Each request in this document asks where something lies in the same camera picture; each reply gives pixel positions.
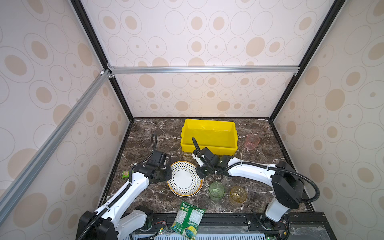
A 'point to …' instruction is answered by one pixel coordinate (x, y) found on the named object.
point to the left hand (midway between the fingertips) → (174, 172)
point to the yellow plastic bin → (220, 137)
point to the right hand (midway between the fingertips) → (196, 171)
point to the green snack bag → (187, 220)
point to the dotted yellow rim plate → (185, 182)
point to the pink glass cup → (252, 142)
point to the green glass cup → (216, 191)
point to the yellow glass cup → (238, 195)
